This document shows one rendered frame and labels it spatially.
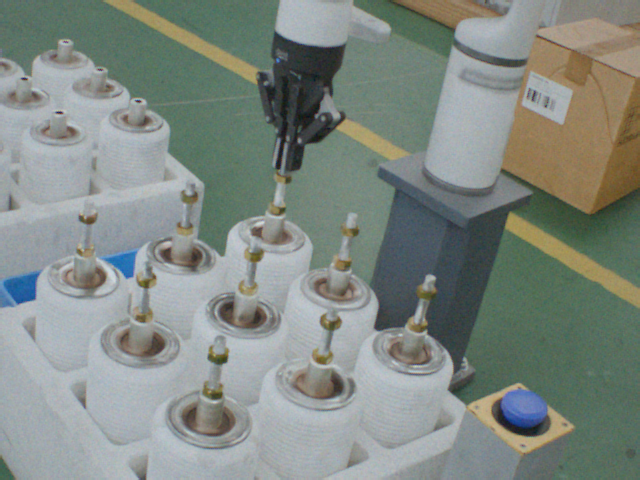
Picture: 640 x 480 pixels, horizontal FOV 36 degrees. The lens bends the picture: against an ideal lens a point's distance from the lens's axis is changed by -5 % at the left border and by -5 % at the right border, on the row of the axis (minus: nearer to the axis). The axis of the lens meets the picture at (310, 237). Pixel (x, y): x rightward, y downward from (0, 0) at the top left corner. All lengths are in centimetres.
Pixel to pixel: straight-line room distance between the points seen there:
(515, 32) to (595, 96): 83
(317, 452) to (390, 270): 42
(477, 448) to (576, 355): 72
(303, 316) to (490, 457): 29
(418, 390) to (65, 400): 34
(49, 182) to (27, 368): 35
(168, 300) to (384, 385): 24
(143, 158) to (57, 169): 13
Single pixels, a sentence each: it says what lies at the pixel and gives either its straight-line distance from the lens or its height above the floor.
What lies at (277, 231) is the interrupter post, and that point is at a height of 26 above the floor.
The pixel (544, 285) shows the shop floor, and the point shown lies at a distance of 172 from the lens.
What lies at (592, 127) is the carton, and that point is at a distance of 198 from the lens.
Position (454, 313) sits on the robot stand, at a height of 14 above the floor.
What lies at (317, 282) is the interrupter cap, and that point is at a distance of 108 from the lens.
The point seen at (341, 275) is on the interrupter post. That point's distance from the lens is 105.
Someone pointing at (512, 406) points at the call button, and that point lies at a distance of 85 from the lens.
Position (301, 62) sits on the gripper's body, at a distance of 102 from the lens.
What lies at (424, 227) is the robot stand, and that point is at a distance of 124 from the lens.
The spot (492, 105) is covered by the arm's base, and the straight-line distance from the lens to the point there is 119.
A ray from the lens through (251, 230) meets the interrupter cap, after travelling 115.
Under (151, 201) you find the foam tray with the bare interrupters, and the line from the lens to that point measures 135.
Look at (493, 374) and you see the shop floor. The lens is 146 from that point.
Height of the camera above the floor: 82
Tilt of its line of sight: 29 degrees down
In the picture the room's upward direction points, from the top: 12 degrees clockwise
